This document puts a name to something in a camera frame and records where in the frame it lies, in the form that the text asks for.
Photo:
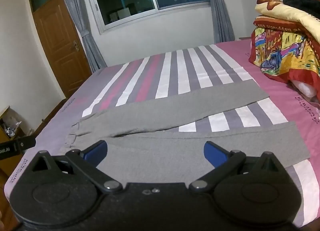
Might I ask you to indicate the cream patterned blanket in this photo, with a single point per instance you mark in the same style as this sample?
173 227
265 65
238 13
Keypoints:
282 9

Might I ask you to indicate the brown wooden door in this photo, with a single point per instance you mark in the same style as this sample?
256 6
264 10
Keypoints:
60 46

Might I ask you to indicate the wooden nightstand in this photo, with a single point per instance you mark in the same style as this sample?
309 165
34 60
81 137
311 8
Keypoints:
7 126

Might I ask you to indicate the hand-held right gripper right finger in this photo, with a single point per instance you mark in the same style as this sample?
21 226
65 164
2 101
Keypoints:
211 150

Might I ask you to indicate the grey curtain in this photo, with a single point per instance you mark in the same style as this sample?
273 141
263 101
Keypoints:
221 16
82 26

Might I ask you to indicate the colourful printed blanket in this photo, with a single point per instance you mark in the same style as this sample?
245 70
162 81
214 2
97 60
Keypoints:
282 51

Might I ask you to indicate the grey pants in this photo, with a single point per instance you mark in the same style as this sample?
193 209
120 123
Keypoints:
165 131

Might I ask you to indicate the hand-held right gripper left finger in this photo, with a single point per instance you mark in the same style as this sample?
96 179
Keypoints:
97 150

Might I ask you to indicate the white pillow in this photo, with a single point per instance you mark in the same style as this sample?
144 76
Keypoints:
306 88

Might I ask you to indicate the dark fuzzy cloth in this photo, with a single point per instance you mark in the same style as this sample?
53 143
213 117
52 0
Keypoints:
303 5

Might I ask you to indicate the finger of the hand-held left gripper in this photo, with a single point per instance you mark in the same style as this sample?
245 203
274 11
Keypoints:
26 142

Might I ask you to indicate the striped pink bed sheet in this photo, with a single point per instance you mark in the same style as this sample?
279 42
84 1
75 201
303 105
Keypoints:
200 71

